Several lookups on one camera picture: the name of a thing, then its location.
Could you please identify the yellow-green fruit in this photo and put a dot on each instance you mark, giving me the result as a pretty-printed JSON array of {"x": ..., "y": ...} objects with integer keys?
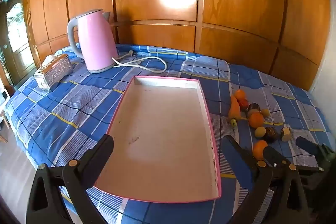
[{"x": 260, "y": 132}]

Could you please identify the toy carrot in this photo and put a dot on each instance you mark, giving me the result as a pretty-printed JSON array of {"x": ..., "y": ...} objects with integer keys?
[{"x": 234, "y": 109}]

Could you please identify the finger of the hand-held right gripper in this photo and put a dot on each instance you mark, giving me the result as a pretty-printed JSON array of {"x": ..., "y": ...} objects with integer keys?
[
  {"x": 274, "y": 154},
  {"x": 308, "y": 146}
]

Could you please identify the silver embossed tissue box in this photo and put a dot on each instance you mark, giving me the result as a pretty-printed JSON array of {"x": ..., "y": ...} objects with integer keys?
[{"x": 53, "y": 71}]

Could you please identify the dark brown fruit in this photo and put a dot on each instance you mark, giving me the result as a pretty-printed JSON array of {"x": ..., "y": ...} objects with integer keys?
[{"x": 271, "y": 133}]

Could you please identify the pink shallow box tray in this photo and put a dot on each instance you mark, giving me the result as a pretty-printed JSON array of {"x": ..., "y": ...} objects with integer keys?
[{"x": 162, "y": 134}]

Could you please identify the blue checkered bed sheet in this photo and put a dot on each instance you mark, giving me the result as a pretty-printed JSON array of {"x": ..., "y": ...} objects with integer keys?
[{"x": 63, "y": 108}]

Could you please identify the small yellow fruit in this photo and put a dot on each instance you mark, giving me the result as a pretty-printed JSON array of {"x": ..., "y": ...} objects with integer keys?
[{"x": 264, "y": 112}]

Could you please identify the red tomato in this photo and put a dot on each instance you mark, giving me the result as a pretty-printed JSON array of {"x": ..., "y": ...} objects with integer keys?
[{"x": 243, "y": 103}]

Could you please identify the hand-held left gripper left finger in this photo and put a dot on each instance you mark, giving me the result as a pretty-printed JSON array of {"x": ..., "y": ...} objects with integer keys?
[{"x": 103, "y": 147}]

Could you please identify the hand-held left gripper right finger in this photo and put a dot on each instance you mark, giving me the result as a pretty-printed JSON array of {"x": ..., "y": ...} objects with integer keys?
[{"x": 242, "y": 165}]

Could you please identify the pink electric kettle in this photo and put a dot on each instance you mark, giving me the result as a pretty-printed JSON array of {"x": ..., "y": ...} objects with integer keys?
[{"x": 95, "y": 43}]

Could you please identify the wooden glazed door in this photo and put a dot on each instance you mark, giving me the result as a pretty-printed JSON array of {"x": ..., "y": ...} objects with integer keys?
[{"x": 15, "y": 37}]

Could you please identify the dark purple fruit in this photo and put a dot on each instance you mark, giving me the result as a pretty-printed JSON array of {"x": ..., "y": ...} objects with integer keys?
[{"x": 253, "y": 108}]

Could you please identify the orange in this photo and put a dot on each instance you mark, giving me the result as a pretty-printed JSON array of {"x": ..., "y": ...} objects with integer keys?
[
  {"x": 256, "y": 120},
  {"x": 259, "y": 149},
  {"x": 240, "y": 95}
]

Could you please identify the beige cut fruit piece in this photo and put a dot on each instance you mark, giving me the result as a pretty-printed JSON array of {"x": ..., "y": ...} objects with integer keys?
[{"x": 285, "y": 134}]

